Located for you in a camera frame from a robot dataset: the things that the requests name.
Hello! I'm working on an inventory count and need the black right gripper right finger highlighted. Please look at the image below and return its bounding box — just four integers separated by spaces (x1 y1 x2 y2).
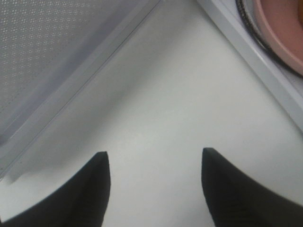
201 148 303 227

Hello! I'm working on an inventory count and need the white microwave oven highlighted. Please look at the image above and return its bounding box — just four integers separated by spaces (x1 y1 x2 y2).
198 0 303 129

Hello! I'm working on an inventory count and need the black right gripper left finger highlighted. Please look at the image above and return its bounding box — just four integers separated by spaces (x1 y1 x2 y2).
0 151 111 227

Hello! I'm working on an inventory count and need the white microwave door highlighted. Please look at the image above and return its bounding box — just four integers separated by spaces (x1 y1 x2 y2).
0 0 158 176

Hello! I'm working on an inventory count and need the pink round plate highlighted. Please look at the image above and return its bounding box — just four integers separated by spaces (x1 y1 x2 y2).
253 0 303 75

